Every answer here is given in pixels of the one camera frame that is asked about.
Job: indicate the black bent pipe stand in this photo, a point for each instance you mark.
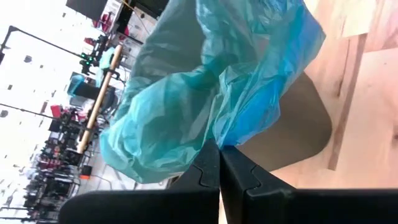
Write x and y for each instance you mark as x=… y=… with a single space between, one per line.
x=46 y=43

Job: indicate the black wall screen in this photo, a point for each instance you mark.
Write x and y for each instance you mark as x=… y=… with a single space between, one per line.
x=87 y=7

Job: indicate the background bin with teal bag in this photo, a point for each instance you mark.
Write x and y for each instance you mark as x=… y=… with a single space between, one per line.
x=74 y=85

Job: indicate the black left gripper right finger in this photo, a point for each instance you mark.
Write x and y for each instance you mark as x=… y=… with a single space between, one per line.
x=311 y=208

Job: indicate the teal plastic trash bag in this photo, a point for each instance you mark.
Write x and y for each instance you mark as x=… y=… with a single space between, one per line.
x=174 y=109

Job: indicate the grey plastic trash bin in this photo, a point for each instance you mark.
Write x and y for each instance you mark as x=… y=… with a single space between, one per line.
x=298 y=124

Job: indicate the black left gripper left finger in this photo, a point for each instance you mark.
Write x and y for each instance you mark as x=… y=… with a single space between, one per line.
x=140 y=208

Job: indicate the black background robot arm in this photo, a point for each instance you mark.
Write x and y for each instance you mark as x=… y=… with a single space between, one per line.
x=88 y=60

